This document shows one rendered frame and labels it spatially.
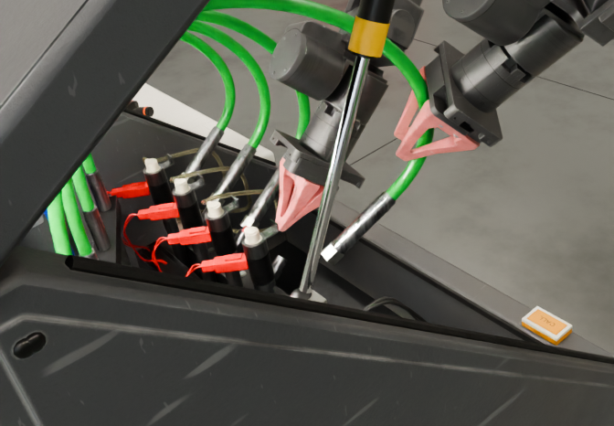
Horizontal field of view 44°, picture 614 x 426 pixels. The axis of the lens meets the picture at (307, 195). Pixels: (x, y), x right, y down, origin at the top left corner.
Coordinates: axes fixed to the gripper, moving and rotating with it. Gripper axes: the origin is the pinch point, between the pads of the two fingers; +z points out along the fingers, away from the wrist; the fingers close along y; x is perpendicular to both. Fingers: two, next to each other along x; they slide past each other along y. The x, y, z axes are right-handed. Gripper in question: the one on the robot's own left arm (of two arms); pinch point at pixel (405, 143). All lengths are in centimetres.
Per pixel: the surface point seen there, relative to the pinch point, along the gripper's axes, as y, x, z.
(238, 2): 1.8, -23.1, -4.1
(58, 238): 12.5, -25.1, 20.7
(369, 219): 4.9, 1.3, 7.1
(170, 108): -58, -2, 60
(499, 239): -106, 131, 80
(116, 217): -7.9, -14.2, 38.2
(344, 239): 6.1, 0.5, 10.1
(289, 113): -211, 95, 155
